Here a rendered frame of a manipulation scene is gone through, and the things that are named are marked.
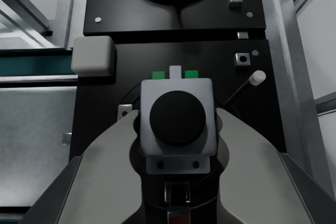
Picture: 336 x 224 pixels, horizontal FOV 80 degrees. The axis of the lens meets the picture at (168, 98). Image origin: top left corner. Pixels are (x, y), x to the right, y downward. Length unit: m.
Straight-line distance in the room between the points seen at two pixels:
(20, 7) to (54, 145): 0.18
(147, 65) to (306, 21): 0.33
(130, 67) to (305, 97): 0.22
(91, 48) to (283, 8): 0.26
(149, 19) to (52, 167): 0.24
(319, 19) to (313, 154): 0.29
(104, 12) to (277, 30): 0.23
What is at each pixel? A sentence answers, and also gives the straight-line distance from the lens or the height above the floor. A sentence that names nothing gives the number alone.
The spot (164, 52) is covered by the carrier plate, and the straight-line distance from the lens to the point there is 0.26.
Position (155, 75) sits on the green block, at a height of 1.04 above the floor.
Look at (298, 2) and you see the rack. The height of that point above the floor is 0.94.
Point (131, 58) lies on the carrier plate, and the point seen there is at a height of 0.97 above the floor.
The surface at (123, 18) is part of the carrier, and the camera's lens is 0.30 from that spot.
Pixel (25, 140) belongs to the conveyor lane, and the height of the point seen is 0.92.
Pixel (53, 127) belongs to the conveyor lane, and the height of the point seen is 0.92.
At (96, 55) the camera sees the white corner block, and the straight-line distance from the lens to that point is 0.25.
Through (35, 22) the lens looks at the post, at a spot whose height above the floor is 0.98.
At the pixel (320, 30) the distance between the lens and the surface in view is 0.49.
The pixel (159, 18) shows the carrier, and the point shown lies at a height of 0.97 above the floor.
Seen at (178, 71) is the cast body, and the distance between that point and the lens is 0.17.
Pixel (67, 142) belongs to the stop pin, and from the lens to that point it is 0.26.
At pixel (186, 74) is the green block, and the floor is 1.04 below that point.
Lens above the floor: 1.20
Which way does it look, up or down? 74 degrees down
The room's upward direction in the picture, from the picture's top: 7 degrees counter-clockwise
